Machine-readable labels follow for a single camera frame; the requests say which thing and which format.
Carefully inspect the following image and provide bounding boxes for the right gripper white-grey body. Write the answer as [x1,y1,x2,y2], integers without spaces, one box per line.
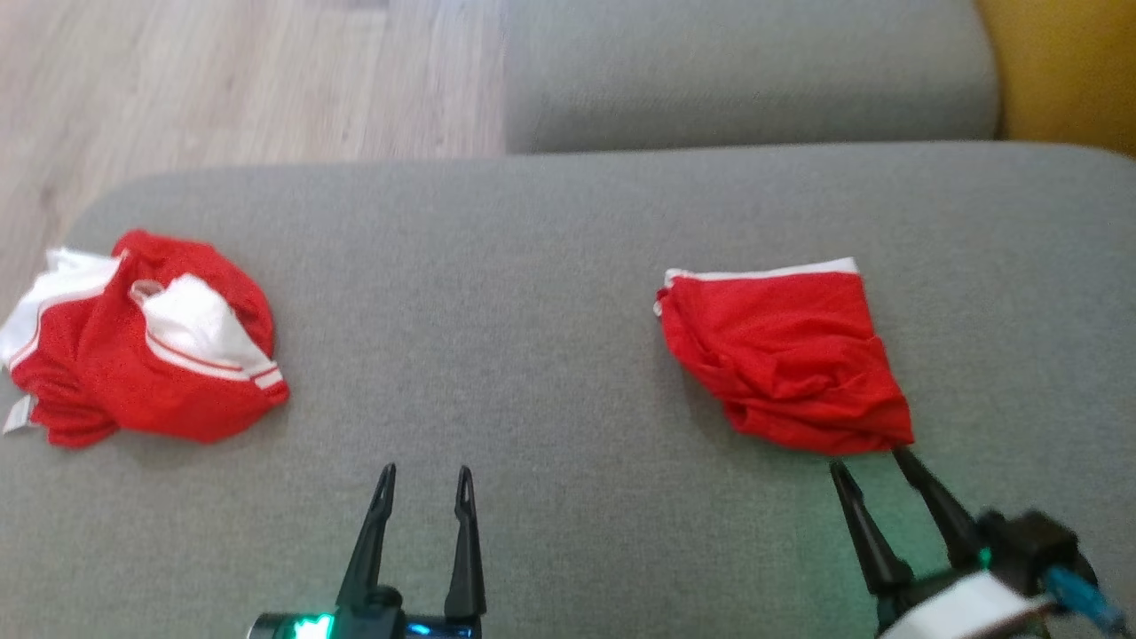
[873,509,1091,639]

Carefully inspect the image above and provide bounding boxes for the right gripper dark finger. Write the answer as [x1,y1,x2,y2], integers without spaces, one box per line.
[829,461,916,597]
[891,447,987,570]

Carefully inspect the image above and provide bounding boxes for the left gripper white-grey body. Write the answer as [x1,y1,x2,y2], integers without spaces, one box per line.
[248,586,485,639]

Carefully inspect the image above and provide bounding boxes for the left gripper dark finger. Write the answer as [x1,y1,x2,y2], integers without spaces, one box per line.
[443,464,488,621]
[335,462,398,615]

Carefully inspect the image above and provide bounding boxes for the red shorts white trim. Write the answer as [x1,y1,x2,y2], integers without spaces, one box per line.
[654,256,916,457]

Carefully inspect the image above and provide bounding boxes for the red jersey white sleeves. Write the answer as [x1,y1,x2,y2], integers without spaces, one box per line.
[0,229,291,448]

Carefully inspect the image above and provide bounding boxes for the large grey sofa seat cushion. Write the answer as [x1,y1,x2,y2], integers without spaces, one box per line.
[0,142,1136,639]

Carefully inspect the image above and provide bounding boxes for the mustard yellow sofa cushion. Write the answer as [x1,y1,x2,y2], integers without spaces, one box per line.
[974,0,1136,160]

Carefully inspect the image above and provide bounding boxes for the small grey sofa cushion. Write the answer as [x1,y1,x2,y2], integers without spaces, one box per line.
[501,0,1003,157]

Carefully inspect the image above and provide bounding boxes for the blue cable plug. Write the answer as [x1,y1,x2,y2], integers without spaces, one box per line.
[1045,566,1129,633]

